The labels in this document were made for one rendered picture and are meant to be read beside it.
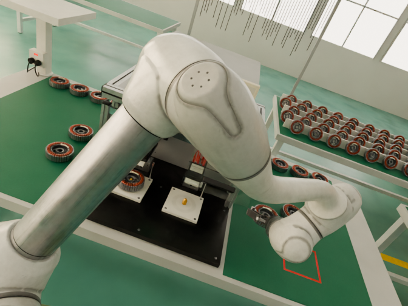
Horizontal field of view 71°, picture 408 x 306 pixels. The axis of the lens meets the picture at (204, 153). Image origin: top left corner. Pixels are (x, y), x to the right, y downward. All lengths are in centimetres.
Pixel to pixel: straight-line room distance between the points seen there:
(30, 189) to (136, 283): 91
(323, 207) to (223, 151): 49
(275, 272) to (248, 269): 11
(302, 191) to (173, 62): 40
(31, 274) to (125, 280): 120
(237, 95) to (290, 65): 717
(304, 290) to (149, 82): 99
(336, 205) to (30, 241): 72
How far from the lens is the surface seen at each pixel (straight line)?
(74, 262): 194
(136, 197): 120
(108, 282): 188
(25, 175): 131
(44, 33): 202
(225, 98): 36
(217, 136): 38
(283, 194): 63
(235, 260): 117
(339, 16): 750
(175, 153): 140
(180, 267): 110
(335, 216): 86
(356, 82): 793
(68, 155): 136
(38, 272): 74
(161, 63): 50
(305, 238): 84
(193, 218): 119
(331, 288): 134
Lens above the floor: 162
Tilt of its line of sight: 32 degrees down
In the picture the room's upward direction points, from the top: 21 degrees clockwise
